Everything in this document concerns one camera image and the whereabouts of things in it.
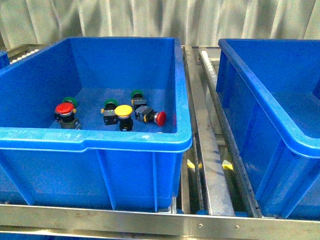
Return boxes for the red push button sideways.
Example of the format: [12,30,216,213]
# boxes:
[134,105,167,127]

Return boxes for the yellow mushroom push button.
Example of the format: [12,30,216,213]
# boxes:
[114,104,133,132]

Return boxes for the red push button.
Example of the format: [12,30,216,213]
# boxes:
[54,101,80,130]

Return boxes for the blue plastic bin with buttons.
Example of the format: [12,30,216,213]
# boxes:
[0,37,192,212]

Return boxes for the green push button right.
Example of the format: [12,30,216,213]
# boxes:
[131,89,146,110]

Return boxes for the green push button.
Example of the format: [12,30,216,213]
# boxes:
[131,89,146,110]
[62,96,78,108]
[101,98,118,126]

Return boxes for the green push button middle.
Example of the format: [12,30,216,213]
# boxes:
[101,98,118,126]

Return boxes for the white roller track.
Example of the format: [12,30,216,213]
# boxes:
[199,50,218,83]

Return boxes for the green push button left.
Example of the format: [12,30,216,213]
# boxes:
[62,96,78,108]

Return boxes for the empty blue plastic bin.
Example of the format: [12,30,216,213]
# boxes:
[216,38,320,220]

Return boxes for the far left blue bin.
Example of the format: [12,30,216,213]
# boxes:
[0,50,10,69]

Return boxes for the steel centre divider rail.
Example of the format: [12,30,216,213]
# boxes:
[184,46,235,217]

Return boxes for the steel front rack rail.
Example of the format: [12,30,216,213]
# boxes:
[0,204,320,240]

